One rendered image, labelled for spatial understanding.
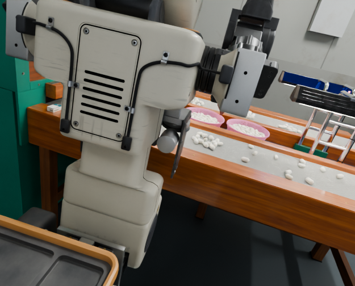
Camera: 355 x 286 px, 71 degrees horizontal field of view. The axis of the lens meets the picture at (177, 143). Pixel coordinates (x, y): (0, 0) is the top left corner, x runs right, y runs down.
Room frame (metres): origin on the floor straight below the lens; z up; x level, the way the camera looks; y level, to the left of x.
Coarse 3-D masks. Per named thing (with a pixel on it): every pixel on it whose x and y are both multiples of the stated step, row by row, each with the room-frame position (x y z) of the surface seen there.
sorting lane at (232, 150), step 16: (192, 128) 1.29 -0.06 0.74; (192, 144) 1.09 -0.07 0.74; (224, 144) 1.17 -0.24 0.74; (240, 144) 1.22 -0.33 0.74; (240, 160) 1.03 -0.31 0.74; (256, 160) 1.07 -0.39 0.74; (272, 160) 1.11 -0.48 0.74; (288, 160) 1.16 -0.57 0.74; (304, 176) 1.02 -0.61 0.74; (320, 176) 1.05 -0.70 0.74; (352, 176) 1.14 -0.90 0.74; (336, 192) 0.93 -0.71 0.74; (352, 192) 0.97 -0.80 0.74
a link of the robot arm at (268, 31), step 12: (252, 0) 0.59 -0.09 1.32; (264, 0) 0.59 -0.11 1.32; (240, 12) 0.60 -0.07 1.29; (252, 12) 0.59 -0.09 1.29; (264, 12) 0.59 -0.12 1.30; (228, 24) 0.59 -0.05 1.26; (264, 24) 0.59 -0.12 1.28; (276, 24) 0.59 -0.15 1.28; (228, 36) 0.58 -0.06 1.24; (264, 36) 0.57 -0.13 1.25; (264, 48) 0.56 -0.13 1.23
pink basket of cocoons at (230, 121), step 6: (228, 120) 1.50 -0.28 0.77; (234, 120) 1.55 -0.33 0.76; (240, 120) 1.57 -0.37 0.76; (246, 120) 1.57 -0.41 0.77; (228, 126) 1.40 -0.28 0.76; (252, 126) 1.55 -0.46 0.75; (258, 126) 1.54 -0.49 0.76; (240, 132) 1.33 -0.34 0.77; (264, 132) 1.48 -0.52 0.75; (258, 138) 1.33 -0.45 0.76; (264, 138) 1.36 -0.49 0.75
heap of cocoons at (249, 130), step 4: (236, 124) 1.53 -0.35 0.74; (236, 128) 1.47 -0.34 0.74; (240, 128) 1.48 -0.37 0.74; (244, 128) 1.51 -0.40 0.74; (248, 128) 1.50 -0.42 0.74; (252, 128) 1.53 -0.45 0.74; (244, 132) 1.42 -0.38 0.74; (248, 132) 1.45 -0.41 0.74; (252, 132) 1.45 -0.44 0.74; (256, 132) 1.46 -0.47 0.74; (260, 132) 1.48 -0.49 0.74; (260, 136) 1.40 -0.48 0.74; (264, 136) 1.44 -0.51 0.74
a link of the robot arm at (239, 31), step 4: (240, 24) 0.59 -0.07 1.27; (244, 24) 0.59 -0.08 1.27; (248, 24) 0.60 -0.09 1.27; (252, 24) 0.60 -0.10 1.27; (236, 28) 0.56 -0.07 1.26; (240, 28) 0.56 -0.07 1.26; (244, 28) 0.57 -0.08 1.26; (248, 28) 0.58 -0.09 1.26; (252, 28) 0.58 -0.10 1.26; (256, 28) 0.59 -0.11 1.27; (260, 28) 0.59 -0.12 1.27; (236, 32) 0.55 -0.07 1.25; (240, 32) 0.55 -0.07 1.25; (244, 32) 0.56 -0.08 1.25; (248, 32) 0.56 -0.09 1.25; (252, 32) 0.56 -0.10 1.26; (256, 32) 0.56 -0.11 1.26; (260, 32) 0.56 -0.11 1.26; (236, 36) 0.54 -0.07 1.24; (256, 36) 0.55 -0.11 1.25; (260, 36) 0.55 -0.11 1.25; (232, 40) 0.55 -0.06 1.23; (260, 40) 0.54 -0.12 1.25
